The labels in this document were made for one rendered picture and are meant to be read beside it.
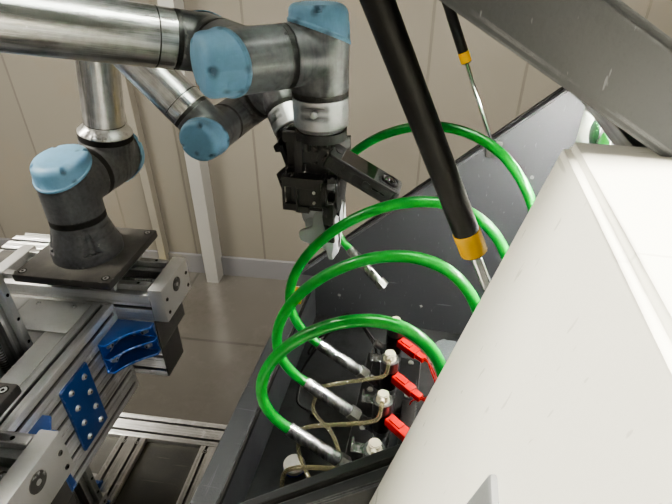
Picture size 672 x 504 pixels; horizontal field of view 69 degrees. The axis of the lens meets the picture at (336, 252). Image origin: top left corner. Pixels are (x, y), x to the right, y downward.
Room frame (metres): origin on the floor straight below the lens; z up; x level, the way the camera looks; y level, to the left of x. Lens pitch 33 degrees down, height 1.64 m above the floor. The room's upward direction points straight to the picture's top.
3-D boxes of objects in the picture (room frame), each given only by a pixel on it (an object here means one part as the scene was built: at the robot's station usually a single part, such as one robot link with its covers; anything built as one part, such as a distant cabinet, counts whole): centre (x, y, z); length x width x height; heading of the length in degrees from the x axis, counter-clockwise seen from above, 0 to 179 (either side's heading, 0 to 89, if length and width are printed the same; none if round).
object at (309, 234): (0.64, 0.03, 1.25); 0.06 x 0.03 x 0.09; 78
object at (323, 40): (0.65, 0.02, 1.52); 0.09 x 0.08 x 0.11; 120
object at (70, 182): (0.95, 0.56, 1.20); 0.13 x 0.12 x 0.14; 166
